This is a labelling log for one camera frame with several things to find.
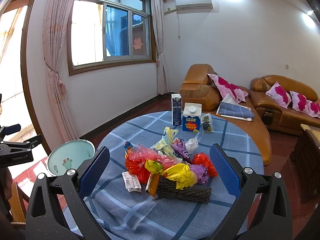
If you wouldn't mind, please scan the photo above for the blue plaid tablecloth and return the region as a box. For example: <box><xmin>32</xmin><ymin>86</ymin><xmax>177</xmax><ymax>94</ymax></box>
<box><xmin>84</xmin><ymin>111</ymin><xmax>264</xmax><ymax>239</ymax></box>

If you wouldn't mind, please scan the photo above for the clear white plastic bag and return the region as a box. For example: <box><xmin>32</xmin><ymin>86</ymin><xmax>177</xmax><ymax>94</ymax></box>
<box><xmin>185</xmin><ymin>138</ymin><xmax>199</xmax><ymax>154</ymax></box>

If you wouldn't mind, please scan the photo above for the wood framed window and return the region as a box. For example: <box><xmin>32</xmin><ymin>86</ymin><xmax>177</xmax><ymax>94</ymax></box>
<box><xmin>67</xmin><ymin>0</ymin><xmax>156</xmax><ymax>75</ymax></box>

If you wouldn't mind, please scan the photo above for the pink floral pillow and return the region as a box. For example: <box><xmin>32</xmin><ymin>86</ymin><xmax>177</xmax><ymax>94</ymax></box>
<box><xmin>265</xmin><ymin>81</ymin><xmax>292</xmax><ymax>109</ymax></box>
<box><xmin>307</xmin><ymin>100</ymin><xmax>319</xmax><ymax>118</ymax></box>
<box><xmin>207</xmin><ymin>74</ymin><xmax>248</xmax><ymax>103</ymax></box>
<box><xmin>290</xmin><ymin>91</ymin><xmax>309</xmax><ymax>115</ymax></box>

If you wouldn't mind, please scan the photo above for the tall dark blue milk carton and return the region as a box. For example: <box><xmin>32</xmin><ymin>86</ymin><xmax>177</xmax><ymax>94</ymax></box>
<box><xmin>171</xmin><ymin>94</ymin><xmax>182</xmax><ymax>126</ymax></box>

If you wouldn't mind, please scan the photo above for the dark snack packet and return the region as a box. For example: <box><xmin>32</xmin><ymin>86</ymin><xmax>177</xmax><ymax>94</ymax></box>
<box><xmin>201</xmin><ymin>113</ymin><xmax>214</xmax><ymax>133</ymax></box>

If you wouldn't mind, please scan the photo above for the pink left curtain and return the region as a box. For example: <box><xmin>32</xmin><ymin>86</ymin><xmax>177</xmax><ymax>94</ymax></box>
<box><xmin>42</xmin><ymin>0</ymin><xmax>79</xmax><ymax>142</ymax></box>

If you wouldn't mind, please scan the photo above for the brown leather chaise sofa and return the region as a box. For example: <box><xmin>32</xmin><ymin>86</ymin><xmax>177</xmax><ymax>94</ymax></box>
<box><xmin>177</xmin><ymin>63</ymin><xmax>272</xmax><ymax>167</ymax></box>

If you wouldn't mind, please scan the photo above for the light purple plastic bag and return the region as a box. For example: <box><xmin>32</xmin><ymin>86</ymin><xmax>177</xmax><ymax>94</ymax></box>
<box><xmin>189</xmin><ymin>164</ymin><xmax>209</xmax><ymax>185</ymax></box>

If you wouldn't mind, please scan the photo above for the white air conditioner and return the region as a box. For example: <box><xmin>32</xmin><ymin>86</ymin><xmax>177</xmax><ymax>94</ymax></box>
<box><xmin>175</xmin><ymin>0</ymin><xmax>213</xmax><ymax>10</ymax></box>

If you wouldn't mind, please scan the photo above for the yellow plastic bag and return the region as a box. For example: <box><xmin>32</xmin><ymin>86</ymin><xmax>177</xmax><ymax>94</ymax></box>
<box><xmin>145</xmin><ymin>159</ymin><xmax>197</xmax><ymax>190</ymax></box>

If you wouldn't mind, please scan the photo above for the yellow white patterned bag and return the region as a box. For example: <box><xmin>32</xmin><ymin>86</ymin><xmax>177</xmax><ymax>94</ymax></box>
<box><xmin>151</xmin><ymin>126</ymin><xmax>182</xmax><ymax>162</ymax></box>

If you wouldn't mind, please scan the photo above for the pink right curtain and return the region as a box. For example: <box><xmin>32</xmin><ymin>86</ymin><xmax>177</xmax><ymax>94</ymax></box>
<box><xmin>151</xmin><ymin>0</ymin><xmax>169</xmax><ymax>94</ymax></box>

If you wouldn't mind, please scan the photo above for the wooden chair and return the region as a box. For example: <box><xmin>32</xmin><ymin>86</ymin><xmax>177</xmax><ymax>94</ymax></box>
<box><xmin>9</xmin><ymin>181</ymin><xmax>29</xmax><ymax>223</ymax></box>

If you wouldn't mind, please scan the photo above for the teal cartoon trash bin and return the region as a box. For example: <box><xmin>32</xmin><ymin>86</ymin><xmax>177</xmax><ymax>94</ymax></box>
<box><xmin>47</xmin><ymin>139</ymin><xmax>95</xmax><ymax>176</ymax></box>

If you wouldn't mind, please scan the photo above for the pink cellophane wrapper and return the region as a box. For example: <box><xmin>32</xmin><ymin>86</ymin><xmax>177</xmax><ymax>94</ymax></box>
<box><xmin>125</xmin><ymin>145</ymin><xmax>180</xmax><ymax>167</ymax></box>

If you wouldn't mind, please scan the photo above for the blue Look milk carton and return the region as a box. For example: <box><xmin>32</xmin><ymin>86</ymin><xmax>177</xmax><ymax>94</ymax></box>
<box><xmin>182</xmin><ymin>102</ymin><xmax>202</xmax><ymax>133</ymax></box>

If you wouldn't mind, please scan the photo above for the brown orange snack wrapper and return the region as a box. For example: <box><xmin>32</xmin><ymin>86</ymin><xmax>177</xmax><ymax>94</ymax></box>
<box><xmin>145</xmin><ymin>174</ymin><xmax>160</xmax><ymax>198</ymax></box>

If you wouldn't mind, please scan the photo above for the white printed wrapper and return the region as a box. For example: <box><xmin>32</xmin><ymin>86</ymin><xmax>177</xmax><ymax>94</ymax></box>
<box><xmin>122</xmin><ymin>172</ymin><xmax>142</xmax><ymax>192</ymax></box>

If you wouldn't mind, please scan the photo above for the pink curtain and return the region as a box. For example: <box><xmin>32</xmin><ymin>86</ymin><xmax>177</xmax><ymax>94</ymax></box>
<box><xmin>151</xmin><ymin>0</ymin><xmax>169</xmax><ymax>94</ymax></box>
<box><xmin>42</xmin><ymin>0</ymin><xmax>79</xmax><ymax>142</ymax></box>

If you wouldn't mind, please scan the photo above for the orange red snack bag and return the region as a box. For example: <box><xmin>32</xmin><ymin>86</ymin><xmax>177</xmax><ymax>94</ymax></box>
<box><xmin>124</xmin><ymin>141</ymin><xmax>150</xmax><ymax>185</ymax></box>

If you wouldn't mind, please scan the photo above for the folded blue plaid cloth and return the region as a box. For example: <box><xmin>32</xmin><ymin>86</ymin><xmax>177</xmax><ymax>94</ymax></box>
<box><xmin>216</xmin><ymin>95</ymin><xmax>254</xmax><ymax>121</ymax></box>

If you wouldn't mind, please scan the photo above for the purple snack wrapper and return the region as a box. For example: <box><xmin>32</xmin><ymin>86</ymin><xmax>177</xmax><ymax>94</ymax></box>
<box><xmin>171</xmin><ymin>138</ymin><xmax>191</xmax><ymax>164</ymax></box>

